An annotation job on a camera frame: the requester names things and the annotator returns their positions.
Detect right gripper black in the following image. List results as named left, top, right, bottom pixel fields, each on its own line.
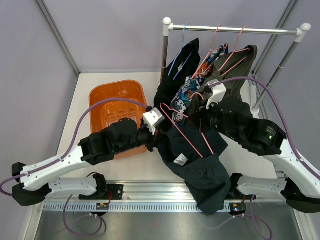
left=189, top=97, right=242, bottom=143

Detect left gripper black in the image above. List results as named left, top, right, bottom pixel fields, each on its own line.
left=115, top=122, right=168, bottom=155

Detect pink hanger navy shorts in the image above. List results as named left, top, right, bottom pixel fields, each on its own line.
left=159, top=91, right=216, bottom=159

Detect dark navy shorts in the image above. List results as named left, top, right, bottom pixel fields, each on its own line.
left=157, top=125, right=231, bottom=215

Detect black shorts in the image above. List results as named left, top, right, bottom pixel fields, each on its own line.
left=153, top=37, right=202, bottom=131

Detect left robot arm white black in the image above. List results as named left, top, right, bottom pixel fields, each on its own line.
left=12, top=118, right=158, bottom=207

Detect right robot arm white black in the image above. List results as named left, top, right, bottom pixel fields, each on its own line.
left=188, top=98, right=320, bottom=214

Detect olive green shorts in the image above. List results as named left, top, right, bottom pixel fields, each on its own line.
left=186, top=45, right=258, bottom=115

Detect patterned blue orange shorts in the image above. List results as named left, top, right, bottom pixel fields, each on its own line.
left=170, top=43, right=229, bottom=126

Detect pink hanger olive shorts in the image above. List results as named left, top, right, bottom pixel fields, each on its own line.
left=219, top=25, right=252, bottom=77

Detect pink hanger patterned shorts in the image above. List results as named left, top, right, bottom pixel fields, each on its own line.
left=192, top=24, right=226, bottom=78

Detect orange plastic basket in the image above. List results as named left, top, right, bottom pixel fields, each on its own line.
left=80, top=80, right=147, bottom=159

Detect metal clothes rack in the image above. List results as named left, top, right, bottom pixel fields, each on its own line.
left=159, top=17, right=312, bottom=117

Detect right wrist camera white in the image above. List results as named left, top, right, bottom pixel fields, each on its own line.
left=205, top=79, right=227, bottom=110

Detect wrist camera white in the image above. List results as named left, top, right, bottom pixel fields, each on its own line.
left=142, top=107, right=165, bottom=136
left=205, top=79, right=227, bottom=110

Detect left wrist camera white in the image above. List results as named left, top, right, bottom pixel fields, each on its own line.
left=142, top=107, right=165, bottom=136

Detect aluminium mounting rail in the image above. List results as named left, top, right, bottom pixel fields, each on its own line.
left=32, top=181, right=286, bottom=203

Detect blue wire hanger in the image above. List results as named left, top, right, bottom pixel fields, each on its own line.
left=168, top=23, right=195, bottom=80

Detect white slotted cable duct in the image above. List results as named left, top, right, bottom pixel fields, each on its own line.
left=42, top=201, right=237, bottom=213

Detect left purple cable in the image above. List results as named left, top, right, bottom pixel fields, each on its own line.
left=0, top=97, right=153, bottom=237

